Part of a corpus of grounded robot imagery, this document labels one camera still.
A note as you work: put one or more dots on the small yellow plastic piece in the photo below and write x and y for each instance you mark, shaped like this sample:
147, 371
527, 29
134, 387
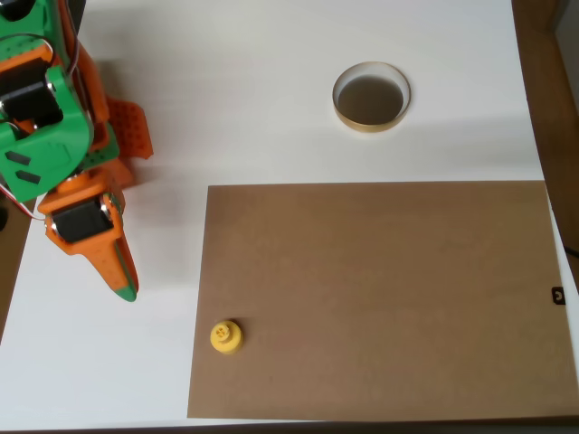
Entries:
226, 339

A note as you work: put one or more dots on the orange robot base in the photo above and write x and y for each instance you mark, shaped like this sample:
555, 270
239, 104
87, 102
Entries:
133, 131

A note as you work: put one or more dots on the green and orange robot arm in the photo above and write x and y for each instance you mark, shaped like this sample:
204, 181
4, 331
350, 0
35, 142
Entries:
45, 149

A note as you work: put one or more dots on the round shallow metal dish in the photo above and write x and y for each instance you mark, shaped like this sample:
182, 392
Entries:
371, 128

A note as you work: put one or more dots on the brown cardboard board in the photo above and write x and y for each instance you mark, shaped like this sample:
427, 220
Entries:
371, 298

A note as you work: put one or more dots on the small black tag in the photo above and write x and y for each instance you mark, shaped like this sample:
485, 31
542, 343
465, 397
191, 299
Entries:
558, 296

